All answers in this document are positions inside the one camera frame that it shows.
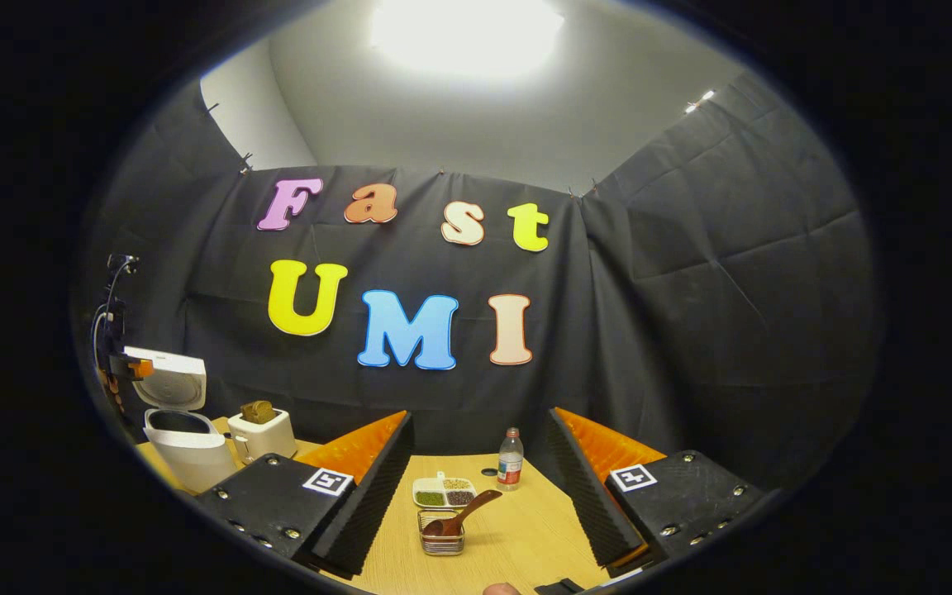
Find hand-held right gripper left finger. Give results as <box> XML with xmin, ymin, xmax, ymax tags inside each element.
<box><xmin>195</xmin><ymin>411</ymin><xmax>416</xmax><ymax>579</ymax></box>

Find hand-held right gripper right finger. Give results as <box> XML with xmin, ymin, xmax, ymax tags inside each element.
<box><xmin>544</xmin><ymin>407</ymin><xmax>766</xmax><ymax>578</ymax></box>

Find white divided rice dish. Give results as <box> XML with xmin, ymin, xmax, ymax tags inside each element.
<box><xmin>412</xmin><ymin>472</ymin><xmax>478</xmax><ymax>509</ymax></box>

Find brown wooden spoon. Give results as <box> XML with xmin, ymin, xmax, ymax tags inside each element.
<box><xmin>422</xmin><ymin>489</ymin><xmax>503</xmax><ymax>538</ymax></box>

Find metal wire chopstick holder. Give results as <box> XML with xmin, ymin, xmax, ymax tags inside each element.
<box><xmin>417</xmin><ymin>508</ymin><xmax>466</xmax><ymax>556</ymax></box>

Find white rice cooker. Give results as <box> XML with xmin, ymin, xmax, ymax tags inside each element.
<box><xmin>123</xmin><ymin>345</ymin><xmax>237</xmax><ymax>494</ymax></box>

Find clear plastic water bottle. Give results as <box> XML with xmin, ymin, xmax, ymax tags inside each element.
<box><xmin>497</xmin><ymin>427</ymin><xmax>525</xmax><ymax>492</ymax></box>

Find white toaster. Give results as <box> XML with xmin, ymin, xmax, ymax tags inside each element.
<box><xmin>226</xmin><ymin>407</ymin><xmax>298</xmax><ymax>464</ymax></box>

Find black backdrop cloth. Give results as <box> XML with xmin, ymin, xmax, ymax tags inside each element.
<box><xmin>79</xmin><ymin>70</ymin><xmax>882</xmax><ymax>497</ymax></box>

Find large ceiling light panel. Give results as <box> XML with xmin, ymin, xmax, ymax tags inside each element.
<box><xmin>373</xmin><ymin>0</ymin><xmax>564</xmax><ymax>75</ymax></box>

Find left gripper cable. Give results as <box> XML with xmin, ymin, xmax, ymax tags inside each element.
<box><xmin>91</xmin><ymin>264</ymin><xmax>126</xmax><ymax>373</ymax></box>

